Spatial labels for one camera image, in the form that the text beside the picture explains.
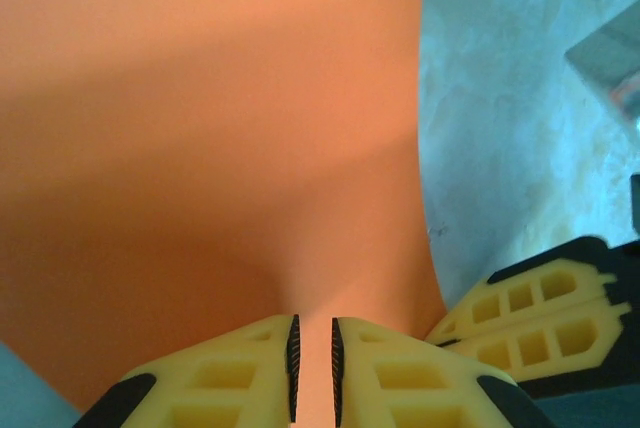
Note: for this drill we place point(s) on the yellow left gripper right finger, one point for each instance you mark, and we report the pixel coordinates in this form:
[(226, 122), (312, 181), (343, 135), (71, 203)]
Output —
[(370, 398)]

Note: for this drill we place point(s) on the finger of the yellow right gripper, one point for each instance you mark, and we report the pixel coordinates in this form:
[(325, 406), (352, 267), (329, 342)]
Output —
[(502, 303), (507, 348)]

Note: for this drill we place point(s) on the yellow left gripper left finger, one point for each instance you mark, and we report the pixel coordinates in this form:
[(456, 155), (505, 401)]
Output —
[(235, 398)]

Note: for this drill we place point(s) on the orange paper sheet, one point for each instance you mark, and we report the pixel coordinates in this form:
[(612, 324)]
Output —
[(200, 123)]

